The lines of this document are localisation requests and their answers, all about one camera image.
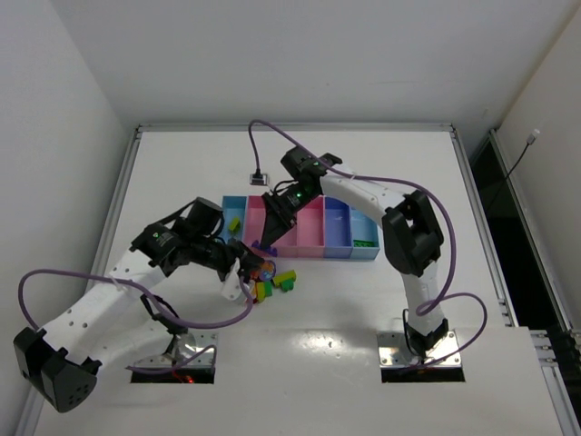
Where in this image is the purple lego brick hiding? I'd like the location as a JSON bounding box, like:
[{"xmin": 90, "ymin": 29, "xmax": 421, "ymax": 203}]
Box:
[{"xmin": 251, "ymin": 240, "xmax": 278, "ymax": 257}]

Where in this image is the small lime lego brick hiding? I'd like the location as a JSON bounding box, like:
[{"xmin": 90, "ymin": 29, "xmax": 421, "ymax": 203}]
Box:
[{"xmin": 228, "ymin": 216, "xmax": 241, "ymax": 235}]

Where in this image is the dark green lego brick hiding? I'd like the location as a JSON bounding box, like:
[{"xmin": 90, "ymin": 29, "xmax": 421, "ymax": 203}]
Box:
[{"xmin": 280, "ymin": 279, "xmax": 295, "ymax": 292}]

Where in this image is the long green lego plate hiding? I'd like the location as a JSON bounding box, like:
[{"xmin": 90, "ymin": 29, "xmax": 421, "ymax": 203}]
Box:
[{"xmin": 353, "ymin": 239, "xmax": 376, "ymax": 248}]

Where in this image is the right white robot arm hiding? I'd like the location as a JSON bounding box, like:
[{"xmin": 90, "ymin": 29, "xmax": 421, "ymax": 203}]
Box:
[{"xmin": 260, "ymin": 147, "xmax": 448, "ymax": 358}]

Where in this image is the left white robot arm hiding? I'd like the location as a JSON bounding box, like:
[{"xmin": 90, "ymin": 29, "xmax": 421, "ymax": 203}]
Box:
[{"xmin": 14, "ymin": 197, "xmax": 264, "ymax": 413}]

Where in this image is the purple paw print lego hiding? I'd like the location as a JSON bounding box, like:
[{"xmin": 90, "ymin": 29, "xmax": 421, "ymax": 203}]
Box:
[{"xmin": 258, "ymin": 260, "xmax": 277, "ymax": 282}]

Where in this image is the small pink bin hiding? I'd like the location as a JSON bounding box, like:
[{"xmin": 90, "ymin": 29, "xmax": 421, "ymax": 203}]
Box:
[{"xmin": 297, "ymin": 196, "xmax": 325, "ymax": 259}]

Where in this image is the yellow green red lego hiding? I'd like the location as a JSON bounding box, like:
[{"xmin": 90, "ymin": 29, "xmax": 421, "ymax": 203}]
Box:
[{"xmin": 253, "ymin": 282, "xmax": 272, "ymax": 303}]

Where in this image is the large pink bin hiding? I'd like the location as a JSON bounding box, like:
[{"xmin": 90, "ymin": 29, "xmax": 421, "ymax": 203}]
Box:
[{"xmin": 242, "ymin": 195, "xmax": 298, "ymax": 258}]

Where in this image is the left light blue bin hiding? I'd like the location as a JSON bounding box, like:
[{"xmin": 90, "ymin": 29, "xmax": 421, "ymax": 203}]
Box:
[{"xmin": 219, "ymin": 195, "xmax": 248, "ymax": 257}]

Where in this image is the light blue bin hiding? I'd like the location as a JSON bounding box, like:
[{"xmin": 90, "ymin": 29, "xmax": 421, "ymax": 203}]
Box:
[
  {"xmin": 350, "ymin": 207, "xmax": 379, "ymax": 262},
  {"xmin": 219, "ymin": 195, "xmax": 248, "ymax": 257}
]

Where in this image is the dark blue bin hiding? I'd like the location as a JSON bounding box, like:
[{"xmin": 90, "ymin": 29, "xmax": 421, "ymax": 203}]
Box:
[{"xmin": 324, "ymin": 196, "xmax": 353, "ymax": 259}]

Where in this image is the right light blue bin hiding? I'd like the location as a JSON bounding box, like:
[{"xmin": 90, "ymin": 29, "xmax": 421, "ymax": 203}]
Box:
[{"xmin": 350, "ymin": 207, "xmax": 379, "ymax": 262}]

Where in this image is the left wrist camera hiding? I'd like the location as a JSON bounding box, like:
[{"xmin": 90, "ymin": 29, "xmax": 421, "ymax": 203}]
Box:
[{"xmin": 221, "ymin": 269, "xmax": 249, "ymax": 304}]

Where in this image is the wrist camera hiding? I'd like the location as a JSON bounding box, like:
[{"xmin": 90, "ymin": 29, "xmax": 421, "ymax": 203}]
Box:
[
  {"xmin": 250, "ymin": 173, "xmax": 269, "ymax": 186},
  {"xmin": 221, "ymin": 269, "xmax": 249, "ymax": 304}
]

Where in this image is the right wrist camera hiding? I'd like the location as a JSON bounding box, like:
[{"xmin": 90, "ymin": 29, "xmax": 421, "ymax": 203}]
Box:
[{"xmin": 250, "ymin": 173, "xmax": 269, "ymax": 186}]

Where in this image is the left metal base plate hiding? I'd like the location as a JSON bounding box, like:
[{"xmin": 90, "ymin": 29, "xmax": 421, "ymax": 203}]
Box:
[{"xmin": 170, "ymin": 332, "xmax": 218, "ymax": 369}]

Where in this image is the metal base plate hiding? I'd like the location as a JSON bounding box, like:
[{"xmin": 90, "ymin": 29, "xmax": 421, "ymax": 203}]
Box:
[
  {"xmin": 170, "ymin": 332, "xmax": 218, "ymax": 369},
  {"xmin": 377, "ymin": 331, "xmax": 462, "ymax": 369}
]

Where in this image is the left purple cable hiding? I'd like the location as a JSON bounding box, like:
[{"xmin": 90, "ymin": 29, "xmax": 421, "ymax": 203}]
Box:
[{"xmin": 17, "ymin": 253, "xmax": 255, "ymax": 373}]

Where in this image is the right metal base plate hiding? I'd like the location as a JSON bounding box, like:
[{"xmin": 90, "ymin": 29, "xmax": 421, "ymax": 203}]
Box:
[{"xmin": 377, "ymin": 331, "xmax": 462, "ymax": 369}]

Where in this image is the black wall cable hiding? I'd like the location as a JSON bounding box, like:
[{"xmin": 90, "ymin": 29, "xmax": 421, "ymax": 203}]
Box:
[{"xmin": 504, "ymin": 129, "xmax": 541, "ymax": 179}]

